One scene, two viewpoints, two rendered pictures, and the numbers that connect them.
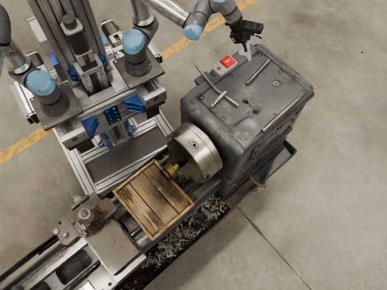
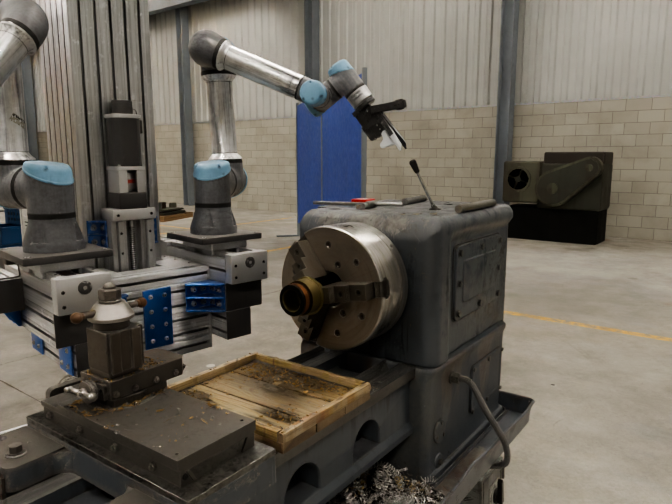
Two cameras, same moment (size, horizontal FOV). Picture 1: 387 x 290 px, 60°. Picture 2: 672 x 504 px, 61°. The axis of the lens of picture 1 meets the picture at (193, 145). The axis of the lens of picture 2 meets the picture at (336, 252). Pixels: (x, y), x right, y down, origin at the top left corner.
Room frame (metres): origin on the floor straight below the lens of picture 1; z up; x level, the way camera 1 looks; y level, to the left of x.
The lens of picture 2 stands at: (-0.69, 0.29, 1.40)
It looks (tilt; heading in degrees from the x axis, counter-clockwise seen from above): 9 degrees down; 349
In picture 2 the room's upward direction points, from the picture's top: straight up
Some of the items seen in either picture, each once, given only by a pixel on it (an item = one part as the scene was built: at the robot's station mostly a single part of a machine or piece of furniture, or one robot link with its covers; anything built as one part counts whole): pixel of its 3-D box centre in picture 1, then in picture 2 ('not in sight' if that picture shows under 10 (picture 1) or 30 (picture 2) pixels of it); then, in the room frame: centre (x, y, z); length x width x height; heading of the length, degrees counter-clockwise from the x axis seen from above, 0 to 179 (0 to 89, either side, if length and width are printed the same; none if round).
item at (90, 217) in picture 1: (85, 214); (110, 309); (0.36, 0.50, 1.13); 0.08 x 0.08 x 0.03
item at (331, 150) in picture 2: not in sight; (322, 173); (7.44, -1.12, 1.18); 4.12 x 0.80 x 2.35; 3
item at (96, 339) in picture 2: (90, 217); (117, 344); (0.35, 0.49, 1.07); 0.07 x 0.07 x 0.10; 43
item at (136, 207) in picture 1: (153, 198); (266, 393); (0.51, 0.21, 0.89); 0.36 x 0.30 x 0.04; 43
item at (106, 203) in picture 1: (97, 217); (128, 379); (0.37, 0.48, 0.99); 0.20 x 0.10 x 0.05; 133
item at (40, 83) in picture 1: (42, 86); (47, 186); (0.94, 0.75, 1.33); 0.13 x 0.12 x 0.14; 54
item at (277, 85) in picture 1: (242, 110); (409, 268); (0.99, -0.28, 1.06); 0.59 x 0.48 x 0.39; 133
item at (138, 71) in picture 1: (137, 60); (213, 217); (1.20, 0.33, 1.21); 0.15 x 0.15 x 0.10
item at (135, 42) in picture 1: (134, 45); (213, 181); (1.21, 0.32, 1.33); 0.13 x 0.12 x 0.14; 160
